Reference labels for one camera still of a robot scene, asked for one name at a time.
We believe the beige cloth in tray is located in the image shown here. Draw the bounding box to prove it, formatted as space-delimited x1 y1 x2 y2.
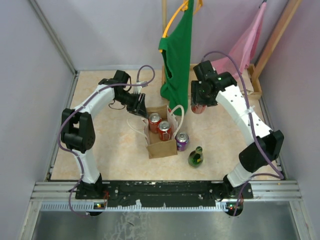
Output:
239 69 254 95

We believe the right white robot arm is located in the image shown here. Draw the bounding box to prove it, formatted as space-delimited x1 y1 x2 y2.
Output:
191 60 284 198

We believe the purple soda can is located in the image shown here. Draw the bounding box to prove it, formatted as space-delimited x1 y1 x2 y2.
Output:
175 132 189 152

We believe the aluminium rail frame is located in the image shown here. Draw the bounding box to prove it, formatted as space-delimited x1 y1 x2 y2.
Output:
18 0 311 240

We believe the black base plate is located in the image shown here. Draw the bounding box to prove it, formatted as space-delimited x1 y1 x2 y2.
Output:
75 180 253 208

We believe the watermelon print canvas bag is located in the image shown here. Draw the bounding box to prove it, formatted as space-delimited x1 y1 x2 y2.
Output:
126 104 186 160

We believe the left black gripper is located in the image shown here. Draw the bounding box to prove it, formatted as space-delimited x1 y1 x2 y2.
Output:
115 90 149 119

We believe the green glass bottle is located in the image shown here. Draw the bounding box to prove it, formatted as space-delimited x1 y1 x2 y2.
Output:
188 146 204 168

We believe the green t-shirt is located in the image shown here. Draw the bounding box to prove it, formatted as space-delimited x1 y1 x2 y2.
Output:
158 0 194 112

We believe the yellow clothes hanger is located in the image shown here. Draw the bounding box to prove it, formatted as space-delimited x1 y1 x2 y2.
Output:
162 0 203 38

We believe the pink shirt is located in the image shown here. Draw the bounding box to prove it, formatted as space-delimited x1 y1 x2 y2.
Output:
211 0 267 80

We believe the red cola can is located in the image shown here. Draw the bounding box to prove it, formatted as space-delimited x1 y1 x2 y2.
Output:
158 120 172 142
191 104 207 115
148 112 162 134

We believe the wooden tray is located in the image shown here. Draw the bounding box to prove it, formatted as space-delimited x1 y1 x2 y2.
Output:
161 63 263 101

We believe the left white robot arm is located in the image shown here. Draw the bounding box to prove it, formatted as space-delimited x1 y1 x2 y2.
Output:
58 70 149 199

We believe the wooden rack frame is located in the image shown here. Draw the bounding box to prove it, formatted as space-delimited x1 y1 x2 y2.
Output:
161 0 302 80

